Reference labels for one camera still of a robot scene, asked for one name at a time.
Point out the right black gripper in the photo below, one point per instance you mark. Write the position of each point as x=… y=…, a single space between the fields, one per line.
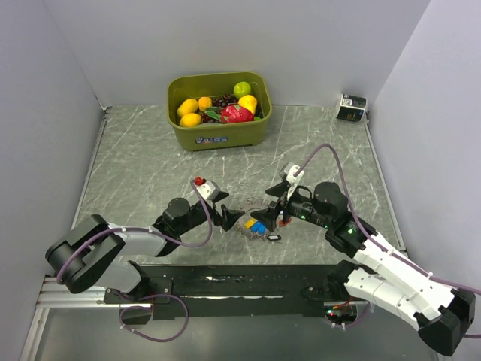
x=268 y=215

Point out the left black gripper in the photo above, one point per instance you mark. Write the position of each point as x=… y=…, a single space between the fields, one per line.
x=228 y=216

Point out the black key tag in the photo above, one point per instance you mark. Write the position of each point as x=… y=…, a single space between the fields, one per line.
x=273 y=238

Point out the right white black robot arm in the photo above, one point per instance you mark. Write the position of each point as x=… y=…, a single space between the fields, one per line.
x=376 y=271

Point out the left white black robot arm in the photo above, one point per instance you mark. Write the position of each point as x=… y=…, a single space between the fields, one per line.
x=86 y=255

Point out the yellow mango lower left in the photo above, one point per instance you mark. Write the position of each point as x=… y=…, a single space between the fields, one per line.
x=190 y=120

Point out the yellow mango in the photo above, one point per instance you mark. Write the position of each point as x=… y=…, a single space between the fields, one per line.
x=190 y=120
x=187 y=107

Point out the yellow mango upper left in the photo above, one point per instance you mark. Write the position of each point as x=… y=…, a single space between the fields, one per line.
x=187 y=107

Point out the small orange fruit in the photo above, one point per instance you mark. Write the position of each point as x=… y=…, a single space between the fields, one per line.
x=204 y=103

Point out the dark grape bunch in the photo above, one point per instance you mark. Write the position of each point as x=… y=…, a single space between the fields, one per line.
x=219 y=103

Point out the green apple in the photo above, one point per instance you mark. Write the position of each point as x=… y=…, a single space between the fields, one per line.
x=242 y=89

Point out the black white roll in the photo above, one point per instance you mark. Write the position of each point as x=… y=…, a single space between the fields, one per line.
x=351 y=108

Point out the olive green plastic bin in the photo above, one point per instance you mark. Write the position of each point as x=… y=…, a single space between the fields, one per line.
x=214 y=136

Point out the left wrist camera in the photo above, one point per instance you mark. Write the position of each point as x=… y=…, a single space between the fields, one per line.
x=208 y=189

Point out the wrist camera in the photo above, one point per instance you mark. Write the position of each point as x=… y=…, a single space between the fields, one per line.
x=292 y=174
x=208 y=189

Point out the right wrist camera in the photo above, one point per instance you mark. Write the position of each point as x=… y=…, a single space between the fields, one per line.
x=292 y=174

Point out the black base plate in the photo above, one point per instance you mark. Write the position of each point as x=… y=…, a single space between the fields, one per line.
x=242 y=290

